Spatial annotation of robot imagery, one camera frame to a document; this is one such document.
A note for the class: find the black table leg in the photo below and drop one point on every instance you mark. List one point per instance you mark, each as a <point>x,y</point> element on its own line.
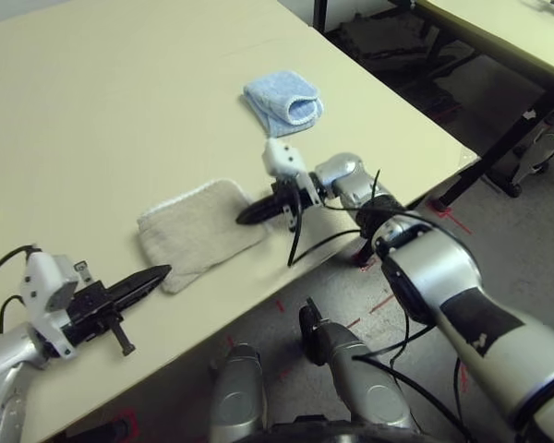
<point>365,251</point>
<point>97,429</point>

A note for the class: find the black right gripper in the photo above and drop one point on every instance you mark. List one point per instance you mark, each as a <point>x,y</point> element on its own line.
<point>292,194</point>

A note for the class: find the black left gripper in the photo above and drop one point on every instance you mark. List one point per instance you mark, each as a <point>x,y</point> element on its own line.
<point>92,314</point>

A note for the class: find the silver robot left leg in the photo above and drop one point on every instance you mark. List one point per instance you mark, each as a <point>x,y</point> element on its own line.
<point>237,401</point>

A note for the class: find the beige table with black frame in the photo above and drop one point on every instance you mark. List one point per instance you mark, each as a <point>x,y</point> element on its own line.
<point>489,23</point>

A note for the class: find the white paper scrap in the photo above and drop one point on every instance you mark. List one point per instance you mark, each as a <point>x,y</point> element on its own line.
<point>530,114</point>

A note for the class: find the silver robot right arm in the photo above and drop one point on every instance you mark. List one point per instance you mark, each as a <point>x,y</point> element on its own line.
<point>443,277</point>

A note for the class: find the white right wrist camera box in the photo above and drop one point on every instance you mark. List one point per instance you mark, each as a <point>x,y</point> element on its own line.
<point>281,157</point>

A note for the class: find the blue folded towel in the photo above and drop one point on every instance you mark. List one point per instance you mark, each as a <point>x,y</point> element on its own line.
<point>272,87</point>

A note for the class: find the beige towel with white trim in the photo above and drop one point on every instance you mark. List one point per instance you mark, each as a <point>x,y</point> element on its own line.
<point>198,231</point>

